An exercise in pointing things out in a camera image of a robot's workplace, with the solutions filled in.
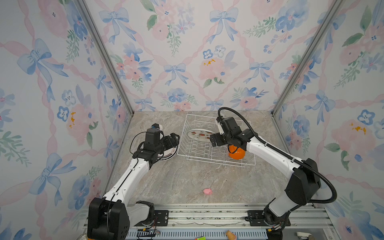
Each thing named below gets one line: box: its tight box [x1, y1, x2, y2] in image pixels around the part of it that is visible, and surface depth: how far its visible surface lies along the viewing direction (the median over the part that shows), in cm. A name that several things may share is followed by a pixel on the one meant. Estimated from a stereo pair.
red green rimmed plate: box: [157, 145, 178, 162], surface depth 95 cm
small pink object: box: [203, 188, 213, 195], surface depth 83 cm
